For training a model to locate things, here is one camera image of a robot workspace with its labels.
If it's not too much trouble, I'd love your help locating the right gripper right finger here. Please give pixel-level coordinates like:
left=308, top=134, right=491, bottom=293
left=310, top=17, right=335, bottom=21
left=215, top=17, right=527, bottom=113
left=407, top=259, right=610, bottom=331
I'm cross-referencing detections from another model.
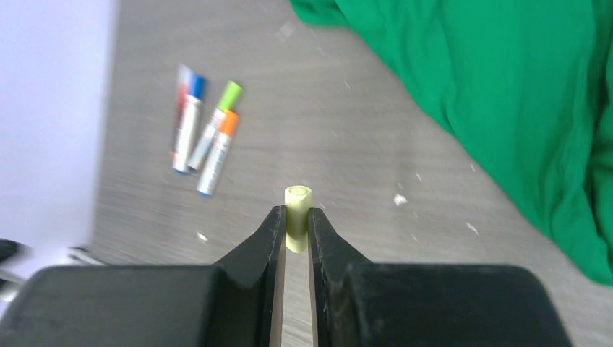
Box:
left=307, top=208, right=572, bottom=346

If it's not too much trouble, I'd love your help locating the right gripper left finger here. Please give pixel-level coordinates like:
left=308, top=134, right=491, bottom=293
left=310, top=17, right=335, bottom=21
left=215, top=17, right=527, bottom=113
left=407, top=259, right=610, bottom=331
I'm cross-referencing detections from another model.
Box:
left=1, top=206, right=286, bottom=346

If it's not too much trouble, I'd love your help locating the yellow pen cap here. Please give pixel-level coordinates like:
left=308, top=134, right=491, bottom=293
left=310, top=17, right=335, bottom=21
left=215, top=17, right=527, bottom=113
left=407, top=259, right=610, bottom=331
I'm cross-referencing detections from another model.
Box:
left=284, top=185, right=312, bottom=253

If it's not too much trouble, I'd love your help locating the white marker blue tip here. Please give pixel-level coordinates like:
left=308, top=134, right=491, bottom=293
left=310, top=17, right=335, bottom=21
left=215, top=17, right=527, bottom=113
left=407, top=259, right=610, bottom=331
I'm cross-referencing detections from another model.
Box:
left=197, top=132, right=232, bottom=197

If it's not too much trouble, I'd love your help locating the white marker blue end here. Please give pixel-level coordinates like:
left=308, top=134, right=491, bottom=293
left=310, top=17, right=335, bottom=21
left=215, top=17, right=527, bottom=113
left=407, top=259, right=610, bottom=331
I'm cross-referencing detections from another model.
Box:
left=173, top=71, right=205, bottom=174

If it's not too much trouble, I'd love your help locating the red orange pen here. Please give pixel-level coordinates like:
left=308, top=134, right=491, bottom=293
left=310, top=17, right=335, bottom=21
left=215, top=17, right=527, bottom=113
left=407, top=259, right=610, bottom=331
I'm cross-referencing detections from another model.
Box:
left=170, top=64, right=192, bottom=160

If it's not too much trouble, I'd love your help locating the orange pen cap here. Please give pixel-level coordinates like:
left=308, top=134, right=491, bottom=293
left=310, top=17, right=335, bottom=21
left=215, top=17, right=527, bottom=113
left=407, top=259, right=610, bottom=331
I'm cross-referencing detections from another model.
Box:
left=220, top=110, right=240, bottom=137

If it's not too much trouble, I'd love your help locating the green cloth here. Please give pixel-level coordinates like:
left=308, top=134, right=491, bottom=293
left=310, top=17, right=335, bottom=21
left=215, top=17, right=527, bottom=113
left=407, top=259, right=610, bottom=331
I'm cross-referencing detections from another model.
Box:
left=291, top=1, right=612, bottom=285

